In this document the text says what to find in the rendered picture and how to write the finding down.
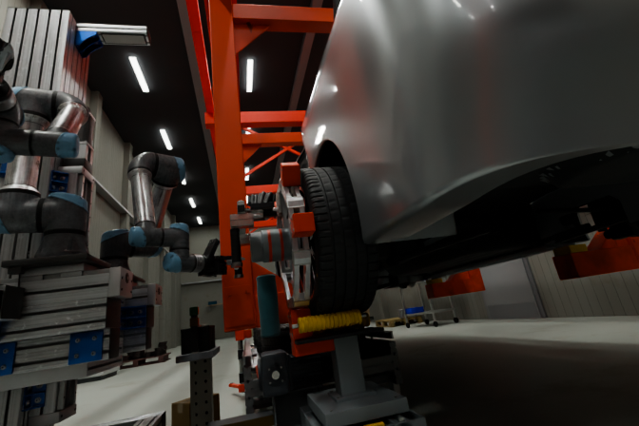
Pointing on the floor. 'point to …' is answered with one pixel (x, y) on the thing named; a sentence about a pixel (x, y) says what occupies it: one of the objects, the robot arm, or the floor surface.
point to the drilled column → (202, 392)
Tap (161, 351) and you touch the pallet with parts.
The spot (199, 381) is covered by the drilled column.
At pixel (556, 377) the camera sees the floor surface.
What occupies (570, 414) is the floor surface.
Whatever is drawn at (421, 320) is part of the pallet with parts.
